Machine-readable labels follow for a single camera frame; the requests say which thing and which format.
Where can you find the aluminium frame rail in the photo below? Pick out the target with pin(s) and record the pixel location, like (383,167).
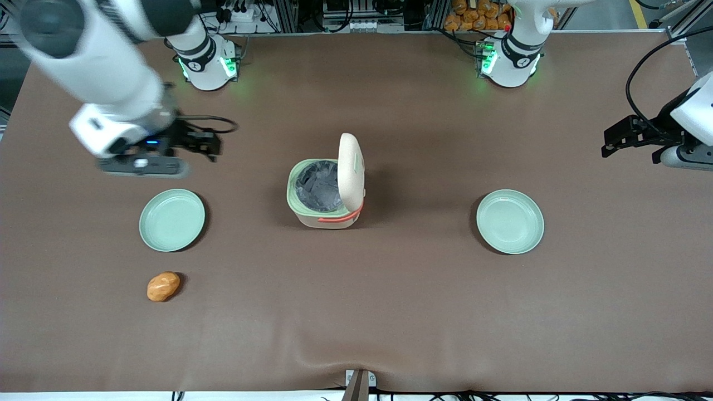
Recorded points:
(688,19)

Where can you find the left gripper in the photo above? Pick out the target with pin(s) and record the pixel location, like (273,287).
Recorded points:
(662,127)

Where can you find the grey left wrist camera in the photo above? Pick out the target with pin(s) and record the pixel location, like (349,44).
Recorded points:
(688,157)

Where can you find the small bin with lid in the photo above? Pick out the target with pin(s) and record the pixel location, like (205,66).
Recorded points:
(312,216)

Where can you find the mint green round plate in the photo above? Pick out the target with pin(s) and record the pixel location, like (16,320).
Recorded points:
(510,221)
(172,220)

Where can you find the grey rice cooker inner pot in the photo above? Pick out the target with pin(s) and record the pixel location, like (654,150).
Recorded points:
(318,186)

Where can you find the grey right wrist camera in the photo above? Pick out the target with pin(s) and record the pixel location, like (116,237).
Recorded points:
(142,166)

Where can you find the brown tablecloth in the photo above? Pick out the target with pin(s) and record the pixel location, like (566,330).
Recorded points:
(356,312)

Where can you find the bag of orange items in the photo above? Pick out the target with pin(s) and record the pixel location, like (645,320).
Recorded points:
(476,15)

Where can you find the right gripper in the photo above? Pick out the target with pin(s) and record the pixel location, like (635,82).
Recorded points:
(182,138)

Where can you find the brown potato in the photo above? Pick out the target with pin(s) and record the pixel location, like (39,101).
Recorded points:
(163,286)

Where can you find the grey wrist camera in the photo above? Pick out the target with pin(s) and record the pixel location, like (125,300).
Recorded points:
(142,166)
(688,157)

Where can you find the metal table clamp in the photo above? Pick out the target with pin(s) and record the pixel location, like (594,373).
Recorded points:
(359,384)

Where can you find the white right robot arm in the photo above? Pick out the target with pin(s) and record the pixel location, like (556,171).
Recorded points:
(111,61)

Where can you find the white power strip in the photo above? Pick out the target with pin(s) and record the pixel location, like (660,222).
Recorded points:
(240,12)

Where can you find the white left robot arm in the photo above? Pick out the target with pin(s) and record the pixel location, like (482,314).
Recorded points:
(515,61)

